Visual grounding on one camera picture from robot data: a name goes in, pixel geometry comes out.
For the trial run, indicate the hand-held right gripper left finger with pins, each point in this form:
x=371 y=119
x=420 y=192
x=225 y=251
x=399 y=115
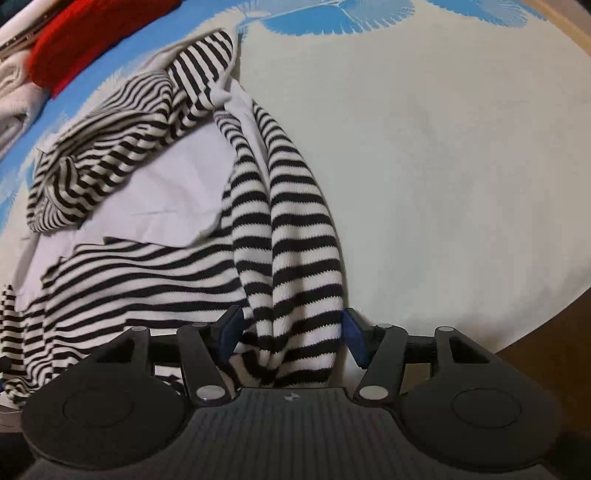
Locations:
x=231 y=332

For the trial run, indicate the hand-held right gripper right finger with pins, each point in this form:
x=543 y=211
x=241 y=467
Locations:
x=355 y=337

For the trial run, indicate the striped shirt with white vest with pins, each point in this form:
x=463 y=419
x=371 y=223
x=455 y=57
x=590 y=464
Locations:
x=138 y=286

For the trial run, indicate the speckled white folded blanket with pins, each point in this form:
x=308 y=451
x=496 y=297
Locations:
x=18 y=115

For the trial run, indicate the red folded blanket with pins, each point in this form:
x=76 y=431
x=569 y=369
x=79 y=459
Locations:
x=92 y=41

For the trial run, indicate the cream folded blanket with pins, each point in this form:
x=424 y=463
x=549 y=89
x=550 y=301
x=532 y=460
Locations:
x=14 y=67

